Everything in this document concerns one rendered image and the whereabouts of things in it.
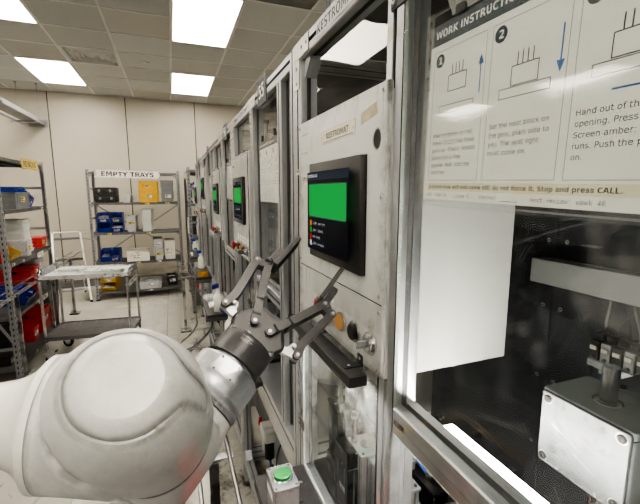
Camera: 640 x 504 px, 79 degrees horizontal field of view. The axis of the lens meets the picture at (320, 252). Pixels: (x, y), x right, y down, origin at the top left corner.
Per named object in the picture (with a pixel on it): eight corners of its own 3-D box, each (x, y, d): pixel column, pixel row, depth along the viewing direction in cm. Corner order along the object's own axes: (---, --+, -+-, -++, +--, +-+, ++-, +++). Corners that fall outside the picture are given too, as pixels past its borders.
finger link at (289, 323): (263, 327, 53) (268, 336, 52) (327, 296, 59) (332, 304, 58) (258, 337, 56) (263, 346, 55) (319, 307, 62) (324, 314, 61)
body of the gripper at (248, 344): (262, 379, 47) (302, 323, 53) (207, 337, 48) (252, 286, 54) (252, 393, 53) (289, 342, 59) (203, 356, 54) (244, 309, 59)
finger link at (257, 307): (255, 335, 56) (245, 333, 56) (269, 270, 62) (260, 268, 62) (260, 325, 53) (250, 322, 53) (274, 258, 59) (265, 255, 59)
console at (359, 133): (290, 309, 100) (288, 124, 93) (387, 298, 110) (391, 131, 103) (366, 383, 61) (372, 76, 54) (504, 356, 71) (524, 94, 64)
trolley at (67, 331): (42, 365, 377) (31, 271, 363) (63, 345, 428) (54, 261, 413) (136, 356, 398) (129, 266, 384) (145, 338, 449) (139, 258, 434)
